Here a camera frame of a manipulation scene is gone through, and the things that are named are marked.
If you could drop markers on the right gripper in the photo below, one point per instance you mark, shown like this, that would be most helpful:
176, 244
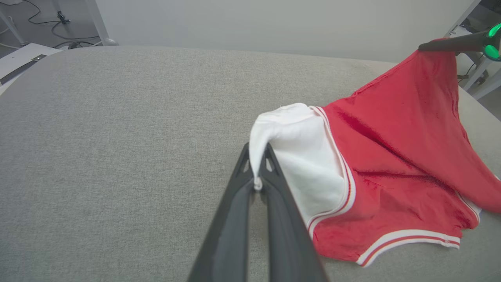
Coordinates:
494, 41

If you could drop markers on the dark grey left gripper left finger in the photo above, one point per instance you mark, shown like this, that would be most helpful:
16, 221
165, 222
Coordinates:
229, 239

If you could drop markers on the white metal table leg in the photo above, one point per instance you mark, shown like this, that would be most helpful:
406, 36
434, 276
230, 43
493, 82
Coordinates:
98, 19
462, 17
11, 27

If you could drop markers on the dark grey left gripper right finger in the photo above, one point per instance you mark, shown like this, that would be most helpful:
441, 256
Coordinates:
287, 243

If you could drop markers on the red and white shorts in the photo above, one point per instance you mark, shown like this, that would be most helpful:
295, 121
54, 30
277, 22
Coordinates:
391, 156

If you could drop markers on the grey fabric sofa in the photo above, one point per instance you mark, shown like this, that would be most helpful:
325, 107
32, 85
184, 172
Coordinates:
117, 156

